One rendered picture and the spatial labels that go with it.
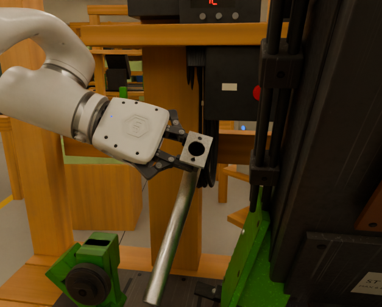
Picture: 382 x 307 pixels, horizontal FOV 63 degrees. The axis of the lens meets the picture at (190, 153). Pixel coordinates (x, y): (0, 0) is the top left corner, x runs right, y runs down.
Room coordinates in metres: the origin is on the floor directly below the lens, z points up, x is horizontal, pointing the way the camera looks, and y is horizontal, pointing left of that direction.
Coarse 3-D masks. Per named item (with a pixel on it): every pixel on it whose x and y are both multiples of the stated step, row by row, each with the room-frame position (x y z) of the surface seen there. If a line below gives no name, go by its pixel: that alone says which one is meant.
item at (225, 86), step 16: (208, 48) 0.65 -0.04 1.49; (224, 48) 0.65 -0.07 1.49; (240, 48) 0.64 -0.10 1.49; (256, 48) 0.64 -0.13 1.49; (208, 64) 0.65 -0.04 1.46; (224, 64) 0.65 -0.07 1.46; (240, 64) 0.64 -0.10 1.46; (256, 64) 0.64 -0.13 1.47; (208, 80) 0.65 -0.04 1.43; (224, 80) 0.65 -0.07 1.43; (240, 80) 0.64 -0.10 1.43; (256, 80) 0.64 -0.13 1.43; (208, 96) 0.65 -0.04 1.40; (224, 96) 0.65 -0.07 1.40; (240, 96) 0.64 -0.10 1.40; (256, 96) 0.63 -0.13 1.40; (272, 96) 0.63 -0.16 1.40; (208, 112) 0.65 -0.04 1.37; (224, 112) 0.65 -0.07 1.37; (240, 112) 0.64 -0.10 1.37; (256, 112) 0.64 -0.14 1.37; (272, 112) 0.63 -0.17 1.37
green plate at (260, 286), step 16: (256, 208) 0.43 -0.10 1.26; (256, 224) 0.39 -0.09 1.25; (240, 240) 0.46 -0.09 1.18; (256, 240) 0.37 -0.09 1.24; (240, 256) 0.42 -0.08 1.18; (256, 256) 0.38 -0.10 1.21; (240, 272) 0.38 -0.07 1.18; (256, 272) 0.38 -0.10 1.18; (224, 288) 0.45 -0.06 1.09; (240, 288) 0.37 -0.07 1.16; (256, 288) 0.38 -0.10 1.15; (272, 288) 0.38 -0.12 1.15; (224, 304) 0.40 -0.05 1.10; (240, 304) 0.38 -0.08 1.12; (256, 304) 0.38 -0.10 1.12; (272, 304) 0.38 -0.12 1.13
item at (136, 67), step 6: (120, 48) 7.45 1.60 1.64; (132, 54) 7.32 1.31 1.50; (138, 54) 7.32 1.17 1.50; (132, 66) 7.42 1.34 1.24; (138, 66) 7.41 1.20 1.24; (132, 72) 7.32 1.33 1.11; (138, 72) 7.32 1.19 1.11; (132, 84) 7.84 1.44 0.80; (138, 84) 7.83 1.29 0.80; (114, 96) 7.38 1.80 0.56
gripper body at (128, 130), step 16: (112, 112) 0.49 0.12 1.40; (128, 112) 0.49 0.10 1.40; (144, 112) 0.49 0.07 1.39; (160, 112) 0.50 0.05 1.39; (96, 128) 0.47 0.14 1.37; (112, 128) 0.47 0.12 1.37; (128, 128) 0.47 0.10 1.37; (144, 128) 0.48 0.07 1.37; (160, 128) 0.48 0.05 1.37; (96, 144) 0.46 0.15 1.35; (112, 144) 0.45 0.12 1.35; (128, 144) 0.45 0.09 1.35; (144, 144) 0.46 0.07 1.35; (160, 144) 0.50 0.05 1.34; (128, 160) 0.46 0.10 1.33; (144, 160) 0.44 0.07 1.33
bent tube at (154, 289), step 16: (192, 144) 0.48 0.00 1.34; (208, 144) 0.47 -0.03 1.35; (192, 176) 0.52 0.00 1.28; (192, 192) 0.53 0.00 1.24; (176, 208) 0.52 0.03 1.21; (176, 224) 0.50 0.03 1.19; (176, 240) 0.48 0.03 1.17; (160, 256) 0.46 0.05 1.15; (160, 272) 0.44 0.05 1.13; (160, 288) 0.42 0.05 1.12
